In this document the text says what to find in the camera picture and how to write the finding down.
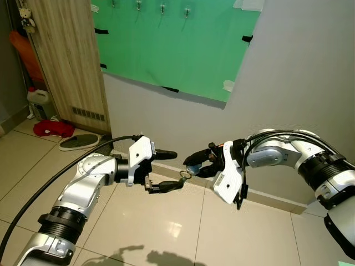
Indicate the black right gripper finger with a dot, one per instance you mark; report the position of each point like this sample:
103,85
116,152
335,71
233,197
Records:
211,170
199,159

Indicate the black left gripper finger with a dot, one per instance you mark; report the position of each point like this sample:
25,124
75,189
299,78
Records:
166,155
166,187

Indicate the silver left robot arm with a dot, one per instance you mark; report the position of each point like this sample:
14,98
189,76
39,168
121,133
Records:
83,185

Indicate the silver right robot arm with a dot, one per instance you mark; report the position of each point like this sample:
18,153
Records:
310,166

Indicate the small white tape piece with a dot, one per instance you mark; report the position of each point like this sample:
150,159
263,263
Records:
94,8
228,86

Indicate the black tape strip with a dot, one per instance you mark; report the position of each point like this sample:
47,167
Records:
169,90
101,30
247,39
103,66

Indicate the light grey slipper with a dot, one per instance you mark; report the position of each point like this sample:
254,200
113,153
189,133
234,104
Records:
79,142

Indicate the red cloth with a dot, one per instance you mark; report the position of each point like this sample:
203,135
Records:
54,128

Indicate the white jug with red cap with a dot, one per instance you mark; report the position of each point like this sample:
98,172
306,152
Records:
39,98

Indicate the wood grain cabinet door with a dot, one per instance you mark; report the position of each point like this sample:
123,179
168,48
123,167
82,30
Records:
69,61

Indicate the large white tape piece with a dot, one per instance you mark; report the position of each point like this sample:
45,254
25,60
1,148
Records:
248,5

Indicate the orange plastic bag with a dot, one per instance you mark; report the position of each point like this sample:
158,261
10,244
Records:
25,55

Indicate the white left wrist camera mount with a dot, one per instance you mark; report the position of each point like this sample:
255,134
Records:
140,158

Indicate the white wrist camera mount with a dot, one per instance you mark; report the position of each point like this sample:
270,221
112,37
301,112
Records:
140,158
228,180

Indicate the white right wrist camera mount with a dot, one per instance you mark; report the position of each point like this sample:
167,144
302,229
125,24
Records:
228,180

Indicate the green wall board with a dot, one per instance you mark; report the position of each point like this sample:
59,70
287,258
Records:
177,50

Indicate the small metal wall hook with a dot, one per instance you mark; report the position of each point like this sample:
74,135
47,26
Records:
138,4
162,6
187,10
112,3

